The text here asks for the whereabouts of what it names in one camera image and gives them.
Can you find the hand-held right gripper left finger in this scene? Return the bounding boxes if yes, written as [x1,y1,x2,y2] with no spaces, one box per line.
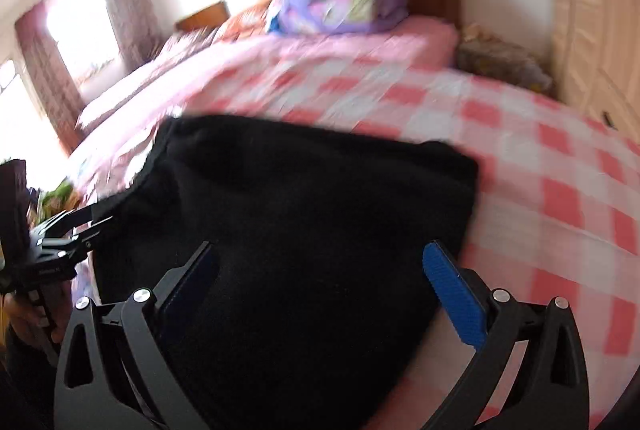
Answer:
[52,240,221,430]

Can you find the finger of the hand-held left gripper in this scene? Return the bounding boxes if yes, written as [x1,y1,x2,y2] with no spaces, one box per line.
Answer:
[67,216,120,248]
[35,202,101,233]

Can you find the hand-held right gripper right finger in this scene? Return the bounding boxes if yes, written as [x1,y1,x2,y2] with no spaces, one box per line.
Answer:
[422,239,592,430]

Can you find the black pants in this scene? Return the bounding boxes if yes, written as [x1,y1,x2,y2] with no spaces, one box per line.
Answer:
[90,114,481,430]

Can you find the person's left hand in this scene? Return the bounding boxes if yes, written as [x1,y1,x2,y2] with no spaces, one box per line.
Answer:
[6,277,75,352]

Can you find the green printed bag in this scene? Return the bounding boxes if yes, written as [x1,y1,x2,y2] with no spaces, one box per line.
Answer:
[40,177,83,211]

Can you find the dark red patterned curtain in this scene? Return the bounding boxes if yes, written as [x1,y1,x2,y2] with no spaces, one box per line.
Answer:
[14,0,87,157]
[95,0,162,61]

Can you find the pink checked bed sheet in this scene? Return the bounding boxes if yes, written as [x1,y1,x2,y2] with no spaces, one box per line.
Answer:
[67,17,640,430]

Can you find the floral patterned blanket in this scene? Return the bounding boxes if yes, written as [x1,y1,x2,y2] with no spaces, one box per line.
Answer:
[75,27,236,131]

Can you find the bright window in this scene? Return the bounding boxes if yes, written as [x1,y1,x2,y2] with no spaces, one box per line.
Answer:
[45,0,126,83]

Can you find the wooden nightstand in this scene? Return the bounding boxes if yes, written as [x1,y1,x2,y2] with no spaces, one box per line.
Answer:
[175,0,231,33]

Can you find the patterned cloth pile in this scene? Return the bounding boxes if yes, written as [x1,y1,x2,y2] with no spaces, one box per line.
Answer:
[455,24,557,97]

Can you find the orange patterned pillow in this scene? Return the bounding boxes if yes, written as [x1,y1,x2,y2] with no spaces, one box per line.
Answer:
[212,0,296,43]

